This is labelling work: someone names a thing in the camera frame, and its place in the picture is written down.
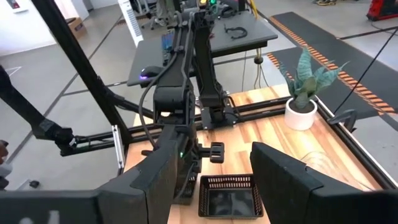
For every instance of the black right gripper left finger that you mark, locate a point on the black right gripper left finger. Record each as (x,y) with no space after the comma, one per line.
(149,186)

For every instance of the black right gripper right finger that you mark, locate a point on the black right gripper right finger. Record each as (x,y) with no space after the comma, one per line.
(286,186)

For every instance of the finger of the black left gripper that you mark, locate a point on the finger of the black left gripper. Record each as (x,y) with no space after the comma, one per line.
(217,152)

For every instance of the black slotted plastic basket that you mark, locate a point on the black slotted plastic basket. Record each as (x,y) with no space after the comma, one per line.
(230,202)
(189,189)

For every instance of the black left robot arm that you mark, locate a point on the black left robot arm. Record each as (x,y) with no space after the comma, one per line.
(208,77)

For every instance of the snake plant in white pot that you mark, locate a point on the snake plant in white pot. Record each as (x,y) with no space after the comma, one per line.
(300,119)

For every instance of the black computer mouse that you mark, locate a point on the black computer mouse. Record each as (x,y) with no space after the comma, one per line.
(150,71)

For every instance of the black table clamp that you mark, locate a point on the black table clamp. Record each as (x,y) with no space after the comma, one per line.
(345,116)

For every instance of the black desk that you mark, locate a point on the black desk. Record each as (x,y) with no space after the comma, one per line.
(146,56)

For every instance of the backlit keyboard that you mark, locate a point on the backlit keyboard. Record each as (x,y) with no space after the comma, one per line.
(167,43)

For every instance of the small black floor device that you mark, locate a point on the small black floor device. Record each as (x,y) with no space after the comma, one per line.
(34,184)

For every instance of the white tower appliance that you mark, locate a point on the white tower appliance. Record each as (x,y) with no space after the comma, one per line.
(132,21)

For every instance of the person's hand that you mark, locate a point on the person's hand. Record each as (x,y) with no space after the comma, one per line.
(3,152)

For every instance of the black mat with orange stripe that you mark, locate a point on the black mat with orange stripe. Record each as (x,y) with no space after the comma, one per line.
(311,28)

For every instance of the cardboard box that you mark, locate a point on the cardboard box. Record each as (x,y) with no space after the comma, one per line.
(77,28)

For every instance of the red cart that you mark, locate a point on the red cart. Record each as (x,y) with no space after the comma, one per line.
(382,9)

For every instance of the silver metal bracket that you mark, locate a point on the silver metal bracket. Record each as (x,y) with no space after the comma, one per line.
(117,149)

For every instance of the black table rail extrusion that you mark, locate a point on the black table rail extrusion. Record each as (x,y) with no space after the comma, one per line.
(258,112)

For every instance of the black table edge rail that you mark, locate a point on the black table edge rail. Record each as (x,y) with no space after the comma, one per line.
(362,152)

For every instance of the black frame upright pole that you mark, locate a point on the black frame upright pole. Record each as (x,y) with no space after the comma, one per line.
(84,71)

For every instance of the black frame diagonal brace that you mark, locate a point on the black frame diagonal brace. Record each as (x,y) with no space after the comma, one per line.
(18,101)

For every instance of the white wall poster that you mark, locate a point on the white wall poster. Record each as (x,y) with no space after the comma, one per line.
(15,4)

